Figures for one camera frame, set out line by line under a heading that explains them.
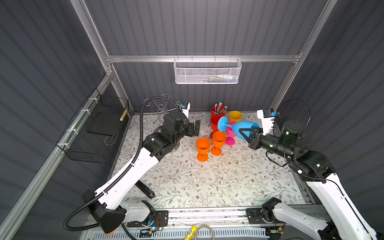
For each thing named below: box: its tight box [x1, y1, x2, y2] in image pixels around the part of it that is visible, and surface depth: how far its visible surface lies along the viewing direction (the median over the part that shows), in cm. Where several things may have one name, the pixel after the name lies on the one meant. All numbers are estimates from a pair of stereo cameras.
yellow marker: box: [184, 225, 198, 240], surface depth 70 cm
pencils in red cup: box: [214, 101, 228, 115], surface depth 107 cm
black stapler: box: [135, 180, 155, 199], surface depth 84 cm
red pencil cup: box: [211, 104, 226, 123], surface depth 107 cm
